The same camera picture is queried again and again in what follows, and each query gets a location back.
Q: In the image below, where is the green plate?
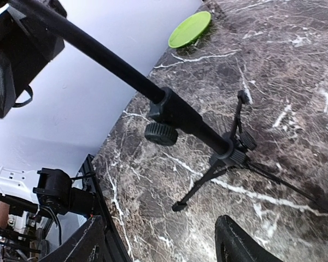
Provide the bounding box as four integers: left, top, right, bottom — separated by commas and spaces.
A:
168, 11, 212, 49

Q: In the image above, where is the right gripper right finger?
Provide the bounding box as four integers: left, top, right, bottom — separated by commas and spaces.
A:
215, 215, 281, 262

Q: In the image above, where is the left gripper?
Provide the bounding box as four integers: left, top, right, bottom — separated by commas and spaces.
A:
0, 7, 65, 119

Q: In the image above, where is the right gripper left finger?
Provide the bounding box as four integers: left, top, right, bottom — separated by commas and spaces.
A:
38, 215, 126, 262

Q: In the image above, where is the black tripod mic stand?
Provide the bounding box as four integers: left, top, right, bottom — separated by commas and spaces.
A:
8, 1, 328, 212

